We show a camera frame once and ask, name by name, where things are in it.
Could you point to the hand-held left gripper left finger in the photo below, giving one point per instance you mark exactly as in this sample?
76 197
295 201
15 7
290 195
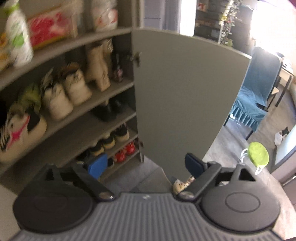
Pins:
98 165

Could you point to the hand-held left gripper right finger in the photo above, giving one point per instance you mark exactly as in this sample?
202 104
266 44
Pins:
193 163

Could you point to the cream clog with charms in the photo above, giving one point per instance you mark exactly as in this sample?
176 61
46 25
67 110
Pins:
181 185

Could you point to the grey shoe cabinet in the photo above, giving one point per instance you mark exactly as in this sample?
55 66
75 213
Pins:
69 139

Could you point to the black white striped shoe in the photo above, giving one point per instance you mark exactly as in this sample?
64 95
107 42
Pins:
110 162

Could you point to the black beige striped shoe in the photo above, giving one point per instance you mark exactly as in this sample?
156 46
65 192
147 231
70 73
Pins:
121 134
108 141
97 149

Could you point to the black slipper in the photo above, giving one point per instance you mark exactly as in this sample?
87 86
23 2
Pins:
82 157

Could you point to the red shoe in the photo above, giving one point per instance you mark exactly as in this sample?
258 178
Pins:
120 157
130 148

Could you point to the metal door hinge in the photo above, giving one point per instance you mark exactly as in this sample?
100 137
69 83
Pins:
140 144
136 59

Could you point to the black ankle boot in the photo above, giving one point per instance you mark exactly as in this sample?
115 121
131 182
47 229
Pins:
118 106
104 113

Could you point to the green round disc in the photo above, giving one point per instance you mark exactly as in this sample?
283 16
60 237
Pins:
258 154

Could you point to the beige fur-lined boot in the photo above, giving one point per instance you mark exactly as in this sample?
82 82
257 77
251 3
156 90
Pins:
77 87
56 102

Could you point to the pink white sneaker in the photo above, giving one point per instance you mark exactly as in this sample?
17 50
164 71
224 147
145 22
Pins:
16 136

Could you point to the white black object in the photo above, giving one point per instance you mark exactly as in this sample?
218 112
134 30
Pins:
281 136

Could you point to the blue covered chair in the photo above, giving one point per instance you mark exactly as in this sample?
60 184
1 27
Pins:
256 92

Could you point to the neon green black shoe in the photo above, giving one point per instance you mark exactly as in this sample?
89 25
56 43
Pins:
30 97

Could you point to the dark patterned boot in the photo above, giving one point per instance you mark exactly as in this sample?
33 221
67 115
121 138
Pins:
118 69

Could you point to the tall beige boot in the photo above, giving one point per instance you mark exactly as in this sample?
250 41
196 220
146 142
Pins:
98 67

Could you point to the wooden table with black legs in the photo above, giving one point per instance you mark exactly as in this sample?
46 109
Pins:
286 71

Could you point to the dark shelf with plants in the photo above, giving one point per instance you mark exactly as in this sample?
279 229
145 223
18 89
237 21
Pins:
217 20

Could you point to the red pink box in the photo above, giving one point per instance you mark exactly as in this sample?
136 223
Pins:
52 26

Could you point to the yellow packet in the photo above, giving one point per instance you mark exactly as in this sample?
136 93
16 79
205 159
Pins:
3 48

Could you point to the white plastic bag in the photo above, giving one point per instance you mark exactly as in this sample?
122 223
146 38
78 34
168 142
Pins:
104 14

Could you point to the white green bottle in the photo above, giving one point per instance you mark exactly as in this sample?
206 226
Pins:
17 34

